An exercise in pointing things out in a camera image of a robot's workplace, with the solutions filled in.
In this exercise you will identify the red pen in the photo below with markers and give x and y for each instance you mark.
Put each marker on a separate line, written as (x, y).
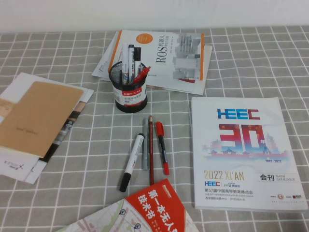
(141, 73)

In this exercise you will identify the red book with map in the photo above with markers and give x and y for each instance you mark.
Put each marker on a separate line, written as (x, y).
(157, 207)

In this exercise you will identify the grey checked tablecloth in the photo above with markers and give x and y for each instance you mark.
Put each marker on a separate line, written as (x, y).
(96, 145)

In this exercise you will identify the slim white marker black cap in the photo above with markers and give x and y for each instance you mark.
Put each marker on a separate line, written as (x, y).
(137, 54)

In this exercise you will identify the white orange ROS book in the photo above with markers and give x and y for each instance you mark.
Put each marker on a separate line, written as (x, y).
(169, 65)

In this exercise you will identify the black mesh pen holder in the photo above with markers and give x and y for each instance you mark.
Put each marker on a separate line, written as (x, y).
(130, 106)

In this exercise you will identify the white HEEC show catalogue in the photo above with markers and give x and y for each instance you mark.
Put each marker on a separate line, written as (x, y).
(241, 154)

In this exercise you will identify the red and black marker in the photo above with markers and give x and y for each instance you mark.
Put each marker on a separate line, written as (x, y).
(162, 147)

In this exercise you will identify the white leaflet with logo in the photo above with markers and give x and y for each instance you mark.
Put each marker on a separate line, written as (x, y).
(102, 65)

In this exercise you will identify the dark red pencil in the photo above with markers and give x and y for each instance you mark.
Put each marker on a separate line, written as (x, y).
(151, 157)

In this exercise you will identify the grey pen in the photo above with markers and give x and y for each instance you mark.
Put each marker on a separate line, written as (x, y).
(145, 149)

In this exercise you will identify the brown kraft notebook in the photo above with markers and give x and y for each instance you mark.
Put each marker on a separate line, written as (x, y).
(41, 116)

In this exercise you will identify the white magazine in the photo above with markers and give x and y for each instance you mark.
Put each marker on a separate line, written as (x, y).
(202, 84)

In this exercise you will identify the white brochure with photos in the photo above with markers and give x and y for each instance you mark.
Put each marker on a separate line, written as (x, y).
(79, 101)

